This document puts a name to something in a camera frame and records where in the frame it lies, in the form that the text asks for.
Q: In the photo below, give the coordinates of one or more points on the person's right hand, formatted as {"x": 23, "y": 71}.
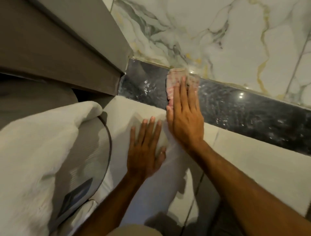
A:
{"x": 186, "y": 119}

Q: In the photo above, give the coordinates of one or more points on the person's left hand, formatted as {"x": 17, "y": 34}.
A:
{"x": 143, "y": 155}

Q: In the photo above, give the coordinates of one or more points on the person's right thumb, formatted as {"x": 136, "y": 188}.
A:
{"x": 169, "y": 118}

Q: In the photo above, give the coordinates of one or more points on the person's right middle finger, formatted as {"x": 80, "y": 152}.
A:
{"x": 184, "y": 93}

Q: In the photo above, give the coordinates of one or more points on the person's left middle finger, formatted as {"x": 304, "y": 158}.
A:
{"x": 150, "y": 130}

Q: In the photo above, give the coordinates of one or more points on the person's left little finger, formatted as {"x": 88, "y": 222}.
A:
{"x": 133, "y": 138}

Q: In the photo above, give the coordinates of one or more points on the person's left thumb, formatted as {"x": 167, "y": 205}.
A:
{"x": 161, "y": 156}

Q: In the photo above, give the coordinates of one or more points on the person's right little finger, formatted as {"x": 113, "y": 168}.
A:
{"x": 199, "y": 105}

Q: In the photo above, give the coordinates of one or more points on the pink cleaning cloth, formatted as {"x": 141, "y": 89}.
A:
{"x": 172, "y": 82}

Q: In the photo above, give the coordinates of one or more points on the person's left forearm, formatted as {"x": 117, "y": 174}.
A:
{"x": 116, "y": 206}

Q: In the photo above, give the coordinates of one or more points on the person's right forearm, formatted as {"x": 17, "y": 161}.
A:
{"x": 245, "y": 194}

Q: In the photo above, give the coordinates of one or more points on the white mattress sheet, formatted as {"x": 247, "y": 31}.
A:
{"x": 150, "y": 194}

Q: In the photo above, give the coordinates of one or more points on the black glossy skirting strip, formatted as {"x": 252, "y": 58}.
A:
{"x": 243, "y": 114}

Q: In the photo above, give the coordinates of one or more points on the person's beige trousers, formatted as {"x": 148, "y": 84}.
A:
{"x": 132, "y": 231}

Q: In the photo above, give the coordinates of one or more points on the white fluffy duvet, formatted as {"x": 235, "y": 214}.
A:
{"x": 31, "y": 155}

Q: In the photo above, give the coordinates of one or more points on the brown padded headboard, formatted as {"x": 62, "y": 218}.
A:
{"x": 55, "y": 46}

